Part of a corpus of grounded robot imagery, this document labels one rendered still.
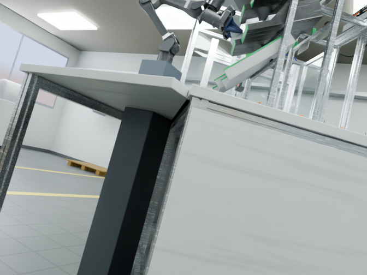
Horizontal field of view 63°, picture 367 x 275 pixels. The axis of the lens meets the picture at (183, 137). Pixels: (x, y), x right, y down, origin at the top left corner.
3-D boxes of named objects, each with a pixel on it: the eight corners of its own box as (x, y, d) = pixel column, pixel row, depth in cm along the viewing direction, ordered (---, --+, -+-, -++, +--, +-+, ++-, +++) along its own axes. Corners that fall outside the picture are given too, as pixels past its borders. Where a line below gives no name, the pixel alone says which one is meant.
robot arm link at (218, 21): (206, 15, 126) (214, 2, 126) (212, 33, 144) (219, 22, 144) (223, 23, 124) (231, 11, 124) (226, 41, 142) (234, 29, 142)
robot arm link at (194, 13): (138, 1, 140) (148, -19, 141) (144, 11, 148) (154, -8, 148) (191, 22, 133) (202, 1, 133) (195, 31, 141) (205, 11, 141)
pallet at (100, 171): (125, 179, 649) (126, 174, 650) (100, 176, 582) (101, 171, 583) (90, 167, 706) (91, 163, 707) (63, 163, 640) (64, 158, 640)
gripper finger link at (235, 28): (224, 27, 128) (232, 15, 127) (225, 31, 131) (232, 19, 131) (238, 35, 126) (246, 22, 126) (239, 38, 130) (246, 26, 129)
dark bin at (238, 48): (235, 45, 125) (231, 28, 125) (231, 57, 138) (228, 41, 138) (301, 33, 124) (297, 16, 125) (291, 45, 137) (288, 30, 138)
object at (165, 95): (18, 70, 112) (21, 63, 112) (152, 126, 189) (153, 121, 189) (171, 87, 76) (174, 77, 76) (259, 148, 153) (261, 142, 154)
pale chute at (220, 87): (219, 88, 123) (213, 79, 123) (217, 96, 136) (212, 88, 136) (278, 54, 123) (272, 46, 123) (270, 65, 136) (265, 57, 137)
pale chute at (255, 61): (229, 79, 108) (223, 69, 108) (225, 89, 121) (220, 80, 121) (296, 41, 108) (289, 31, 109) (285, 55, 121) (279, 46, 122)
